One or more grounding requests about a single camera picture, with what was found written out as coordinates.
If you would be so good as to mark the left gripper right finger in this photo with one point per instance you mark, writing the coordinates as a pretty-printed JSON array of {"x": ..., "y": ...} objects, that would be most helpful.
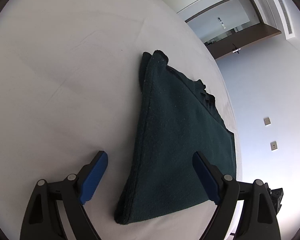
[{"x": 225, "y": 191}]

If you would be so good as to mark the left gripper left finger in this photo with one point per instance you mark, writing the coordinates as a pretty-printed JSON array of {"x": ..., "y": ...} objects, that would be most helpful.
[{"x": 42, "y": 219}]

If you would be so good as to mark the dark green knit sweater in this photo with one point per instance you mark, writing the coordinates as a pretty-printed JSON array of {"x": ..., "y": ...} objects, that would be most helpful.
[{"x": 178, "y": 117}]

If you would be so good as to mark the ceiling air vent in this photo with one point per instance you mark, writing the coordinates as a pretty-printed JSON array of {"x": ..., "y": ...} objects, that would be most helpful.
[{"x": 285, "y": 19}]

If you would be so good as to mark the white bed sheet mattress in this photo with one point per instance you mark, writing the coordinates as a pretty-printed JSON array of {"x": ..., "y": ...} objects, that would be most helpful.
[{"x": 69, "y": 88}]

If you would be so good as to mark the lower wall socket plate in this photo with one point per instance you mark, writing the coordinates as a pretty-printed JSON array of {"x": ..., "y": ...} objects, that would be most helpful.
[{"x": 273, "y": 145}]

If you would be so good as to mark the upper wall switch plate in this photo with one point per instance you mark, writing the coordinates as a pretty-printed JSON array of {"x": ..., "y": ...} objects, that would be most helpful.
[{"x": 267, "y": 121}]

